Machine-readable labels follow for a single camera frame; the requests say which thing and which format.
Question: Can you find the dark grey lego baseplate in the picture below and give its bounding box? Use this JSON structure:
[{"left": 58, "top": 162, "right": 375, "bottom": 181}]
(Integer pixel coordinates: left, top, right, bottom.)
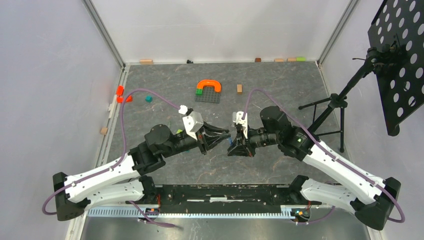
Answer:
[{"left": 194, "top": 87, "right": 221, "bottom": 104}]

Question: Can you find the wooden block at wall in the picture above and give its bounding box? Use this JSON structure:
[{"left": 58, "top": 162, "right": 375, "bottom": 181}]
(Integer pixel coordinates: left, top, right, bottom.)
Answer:
[{"left": 139, "top": 59, "right": 154, "bottom": 65}]

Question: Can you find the black tripod stand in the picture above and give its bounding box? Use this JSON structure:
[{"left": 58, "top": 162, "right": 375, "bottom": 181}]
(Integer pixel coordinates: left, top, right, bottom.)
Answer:
[{"left": 298, "top": 41, "right": 406, "bottom": 153}]

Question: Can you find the wooden block left edge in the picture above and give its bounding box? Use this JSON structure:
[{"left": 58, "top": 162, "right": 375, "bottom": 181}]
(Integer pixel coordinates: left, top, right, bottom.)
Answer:
[{"left": 100, "top": 127, "right": 109, "bottom": 136}]

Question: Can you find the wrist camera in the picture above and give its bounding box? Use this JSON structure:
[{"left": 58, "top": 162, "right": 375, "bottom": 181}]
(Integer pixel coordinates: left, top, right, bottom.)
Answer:
[
  {"left": 182, "top": 111, "right": 204, "bottom": 141},
  {"left": 232, "top": 111, "right": 248, "bottom": 139}
]

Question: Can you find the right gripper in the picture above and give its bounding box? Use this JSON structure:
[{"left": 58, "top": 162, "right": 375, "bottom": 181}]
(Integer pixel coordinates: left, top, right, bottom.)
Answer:
[{"left": 227, "top": 123, "right": 281, "bottom": 157}]

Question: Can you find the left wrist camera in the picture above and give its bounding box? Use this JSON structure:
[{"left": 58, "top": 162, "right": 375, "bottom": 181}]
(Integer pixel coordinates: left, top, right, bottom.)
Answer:
[{"left": 182, "top": 111, "right": 204, "bottom": 141}]

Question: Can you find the small teal cube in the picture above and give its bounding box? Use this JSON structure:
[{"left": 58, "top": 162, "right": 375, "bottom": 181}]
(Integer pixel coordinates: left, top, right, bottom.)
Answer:
[{"left": 145, "top": 95, "right": 153, "bottom": 103}]

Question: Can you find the orange curved block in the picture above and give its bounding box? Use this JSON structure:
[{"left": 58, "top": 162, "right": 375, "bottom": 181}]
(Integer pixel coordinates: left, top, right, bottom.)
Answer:
[{"left": 116, "top": 95, "right": 133, "bottom": 104}]

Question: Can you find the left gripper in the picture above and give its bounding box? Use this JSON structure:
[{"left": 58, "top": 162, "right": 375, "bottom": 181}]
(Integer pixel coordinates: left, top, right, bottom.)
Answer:
[{"left": 162, "top": 121, "right": 232, "bottom": 159}]

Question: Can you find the black perforated panel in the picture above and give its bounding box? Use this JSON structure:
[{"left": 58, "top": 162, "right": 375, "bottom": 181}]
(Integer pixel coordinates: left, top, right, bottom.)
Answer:
[{"left": 367, "top": 0, "right": 424, "bottom": 137}]

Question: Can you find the orange arch block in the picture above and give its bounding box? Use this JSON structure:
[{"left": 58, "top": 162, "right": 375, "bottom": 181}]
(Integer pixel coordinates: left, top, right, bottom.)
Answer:
[{"left": 196, "top": 79, "right": 222, "bottom": 93}]

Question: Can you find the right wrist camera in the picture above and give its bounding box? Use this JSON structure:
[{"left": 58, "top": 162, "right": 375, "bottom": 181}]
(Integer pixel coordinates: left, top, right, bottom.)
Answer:
[{"left": 232, "top": 111, "right": 248, "bottom": 139}]

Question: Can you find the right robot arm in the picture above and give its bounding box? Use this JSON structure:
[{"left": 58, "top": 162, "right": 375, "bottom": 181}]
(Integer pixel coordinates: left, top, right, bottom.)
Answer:
[{"left": 227, "top": 106, "right": 401, "bottom": 231}]

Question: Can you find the green block at wall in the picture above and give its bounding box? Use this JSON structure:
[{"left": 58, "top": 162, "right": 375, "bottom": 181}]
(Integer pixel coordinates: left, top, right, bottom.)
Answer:
[{"left": 296, "top": 57, "right": 307, "bottom": 62}]

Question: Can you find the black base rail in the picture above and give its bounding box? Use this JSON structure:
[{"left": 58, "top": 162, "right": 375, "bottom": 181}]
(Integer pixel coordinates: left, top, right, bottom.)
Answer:
[{"left": 135, "top": 183, "right": 318, "bottom": 215}]

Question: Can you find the green lego brick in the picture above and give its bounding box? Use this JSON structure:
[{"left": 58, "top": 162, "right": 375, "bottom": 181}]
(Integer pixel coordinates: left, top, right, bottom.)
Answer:
[{"left": 195, "top": 88, "right": 203, "bottom": 96}]

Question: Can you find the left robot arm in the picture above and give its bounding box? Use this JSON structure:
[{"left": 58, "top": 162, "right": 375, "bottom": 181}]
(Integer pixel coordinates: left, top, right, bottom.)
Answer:
[{"left": 52, "top": 122, "right": 231, "bottom": 221}]

